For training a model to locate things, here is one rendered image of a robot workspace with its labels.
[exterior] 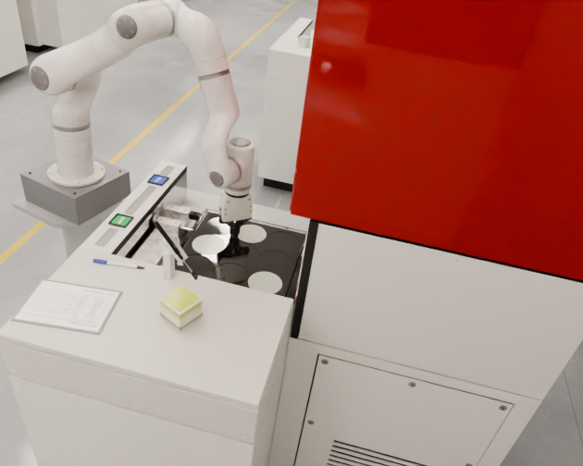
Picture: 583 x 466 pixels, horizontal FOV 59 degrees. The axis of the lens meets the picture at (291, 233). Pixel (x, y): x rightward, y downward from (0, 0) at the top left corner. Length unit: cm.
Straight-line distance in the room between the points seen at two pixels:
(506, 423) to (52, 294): 127
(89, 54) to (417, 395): 135
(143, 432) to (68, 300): 37
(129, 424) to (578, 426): 203
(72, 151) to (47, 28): 421
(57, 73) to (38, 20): 433
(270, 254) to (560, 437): 163
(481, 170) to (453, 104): 16
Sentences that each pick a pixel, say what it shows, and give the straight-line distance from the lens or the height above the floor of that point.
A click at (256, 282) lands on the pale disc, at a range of 151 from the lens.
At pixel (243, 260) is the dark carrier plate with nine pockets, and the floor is 90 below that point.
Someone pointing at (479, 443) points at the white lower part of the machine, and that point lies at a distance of 173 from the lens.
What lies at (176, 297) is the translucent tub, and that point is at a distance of 126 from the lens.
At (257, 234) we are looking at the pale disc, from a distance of 169.
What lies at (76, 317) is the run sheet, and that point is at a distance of 134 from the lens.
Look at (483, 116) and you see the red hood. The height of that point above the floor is 155.
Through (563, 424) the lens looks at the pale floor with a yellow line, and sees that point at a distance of 275.
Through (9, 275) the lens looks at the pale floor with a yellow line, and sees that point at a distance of 304.
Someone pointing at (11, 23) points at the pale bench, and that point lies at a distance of 536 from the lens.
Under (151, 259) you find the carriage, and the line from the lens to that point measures 161.
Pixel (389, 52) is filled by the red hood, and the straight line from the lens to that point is 104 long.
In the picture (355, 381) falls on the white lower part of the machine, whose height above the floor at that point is 71.
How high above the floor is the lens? 191
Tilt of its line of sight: 36 degrees down
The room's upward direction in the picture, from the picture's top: 8 degrees clockwise
